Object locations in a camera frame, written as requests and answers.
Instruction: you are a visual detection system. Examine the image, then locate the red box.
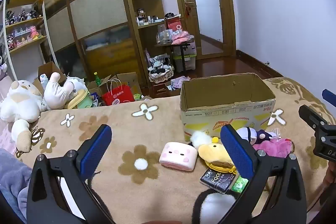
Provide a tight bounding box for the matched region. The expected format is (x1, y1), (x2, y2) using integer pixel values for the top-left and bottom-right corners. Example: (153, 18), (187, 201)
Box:
(166, 17), (184, 33)

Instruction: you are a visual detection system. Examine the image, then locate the brown cardboard box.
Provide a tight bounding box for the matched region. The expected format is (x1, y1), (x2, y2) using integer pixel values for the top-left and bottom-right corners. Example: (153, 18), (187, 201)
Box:
(33, 61), (67, 88)
(88, 72), (143, 101)

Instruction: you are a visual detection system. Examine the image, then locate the red paper bag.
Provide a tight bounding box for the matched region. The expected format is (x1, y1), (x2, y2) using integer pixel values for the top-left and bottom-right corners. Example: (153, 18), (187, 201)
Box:
(101, 78), (135, 106)

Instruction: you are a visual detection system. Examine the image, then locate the black and white plush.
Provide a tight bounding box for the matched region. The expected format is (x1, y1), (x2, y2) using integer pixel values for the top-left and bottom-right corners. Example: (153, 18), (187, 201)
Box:
(192, 192), (238, 224)

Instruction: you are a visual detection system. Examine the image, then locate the person's right hand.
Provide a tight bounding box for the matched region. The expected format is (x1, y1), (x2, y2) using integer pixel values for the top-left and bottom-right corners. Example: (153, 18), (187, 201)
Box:
(323, 161), (336, 188)

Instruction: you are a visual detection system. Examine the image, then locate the white and purple plush doll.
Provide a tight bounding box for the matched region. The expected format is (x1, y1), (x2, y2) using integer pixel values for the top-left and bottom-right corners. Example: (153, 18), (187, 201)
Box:
(236, 127), (279, 146)

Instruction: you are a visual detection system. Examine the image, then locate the clear plastic storage box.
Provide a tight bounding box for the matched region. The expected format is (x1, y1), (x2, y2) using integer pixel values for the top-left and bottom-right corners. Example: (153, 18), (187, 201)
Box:
(172, 52), (197, 72)

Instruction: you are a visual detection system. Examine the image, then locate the black tissue packet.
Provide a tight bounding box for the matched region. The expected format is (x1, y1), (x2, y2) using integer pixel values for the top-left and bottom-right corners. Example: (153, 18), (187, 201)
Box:
(200, 168), (237, 194)

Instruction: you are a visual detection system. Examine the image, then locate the lavender fleece cloth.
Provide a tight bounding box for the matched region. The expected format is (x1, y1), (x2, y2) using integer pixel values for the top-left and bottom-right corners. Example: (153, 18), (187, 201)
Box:
(0, 148), (33, 224)

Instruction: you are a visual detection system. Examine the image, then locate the green packet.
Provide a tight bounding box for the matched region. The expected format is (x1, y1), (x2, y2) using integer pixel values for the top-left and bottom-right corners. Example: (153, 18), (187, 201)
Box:
(231, 176), (249, 193)

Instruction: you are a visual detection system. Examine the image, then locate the pink square plush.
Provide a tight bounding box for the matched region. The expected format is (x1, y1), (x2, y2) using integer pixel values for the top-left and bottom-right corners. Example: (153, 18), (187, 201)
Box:
(159, 142), (198, 172)

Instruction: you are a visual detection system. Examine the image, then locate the yellow bear plush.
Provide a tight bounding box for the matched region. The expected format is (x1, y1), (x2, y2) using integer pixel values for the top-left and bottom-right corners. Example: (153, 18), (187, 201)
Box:
(197, 137), (237, 171)

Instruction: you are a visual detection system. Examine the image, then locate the wooden wardrobe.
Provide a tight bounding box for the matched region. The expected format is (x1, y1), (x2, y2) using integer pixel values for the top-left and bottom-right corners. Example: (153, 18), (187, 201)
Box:
(31, 0), (168, 88)

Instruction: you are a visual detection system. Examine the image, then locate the large white plush dog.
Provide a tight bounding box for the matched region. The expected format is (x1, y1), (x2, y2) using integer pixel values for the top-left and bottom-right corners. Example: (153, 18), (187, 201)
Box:
(0, 80), (50, 153)

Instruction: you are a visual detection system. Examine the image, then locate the small dark side table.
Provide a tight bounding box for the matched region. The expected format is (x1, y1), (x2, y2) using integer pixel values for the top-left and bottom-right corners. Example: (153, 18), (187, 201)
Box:
(155, 38), (197, 75)

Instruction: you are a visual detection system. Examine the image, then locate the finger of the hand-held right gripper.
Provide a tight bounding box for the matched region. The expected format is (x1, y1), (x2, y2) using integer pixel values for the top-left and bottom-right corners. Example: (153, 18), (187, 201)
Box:
(322, 89), (336, 109)
(299, 105), (330, 135)

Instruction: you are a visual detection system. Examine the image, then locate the wooden figurine shelf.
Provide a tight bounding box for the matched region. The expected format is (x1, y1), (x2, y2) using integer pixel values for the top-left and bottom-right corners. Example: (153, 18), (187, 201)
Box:
(0, 0), (57, 83)

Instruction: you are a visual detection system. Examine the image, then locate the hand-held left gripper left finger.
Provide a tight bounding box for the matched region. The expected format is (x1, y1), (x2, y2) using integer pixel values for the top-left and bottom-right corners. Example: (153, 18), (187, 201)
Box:
(26, 124), (116, 224)

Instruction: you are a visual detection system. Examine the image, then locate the white fluffy plush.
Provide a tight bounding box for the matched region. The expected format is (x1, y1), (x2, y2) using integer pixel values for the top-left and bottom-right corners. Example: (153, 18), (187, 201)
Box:
(189, 131), (213, 149)

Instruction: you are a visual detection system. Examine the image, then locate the clear jar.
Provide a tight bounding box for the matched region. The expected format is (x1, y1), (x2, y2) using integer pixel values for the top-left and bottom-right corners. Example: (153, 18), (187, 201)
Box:
(157, 25), (166, 43)

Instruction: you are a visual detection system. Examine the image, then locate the pink cloth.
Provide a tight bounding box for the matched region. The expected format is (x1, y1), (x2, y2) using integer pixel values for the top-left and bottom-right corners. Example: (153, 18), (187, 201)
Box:
(172, 30), (195, 45)

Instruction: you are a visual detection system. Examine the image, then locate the yellow and green toy case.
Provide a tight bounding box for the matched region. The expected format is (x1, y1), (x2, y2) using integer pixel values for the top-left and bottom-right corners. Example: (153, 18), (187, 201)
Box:
(67, 90), (93, 110)

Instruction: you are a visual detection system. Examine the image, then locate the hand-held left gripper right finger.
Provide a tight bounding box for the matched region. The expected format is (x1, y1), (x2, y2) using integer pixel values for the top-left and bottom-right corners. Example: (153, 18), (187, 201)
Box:
(220, 124), (307, 224)

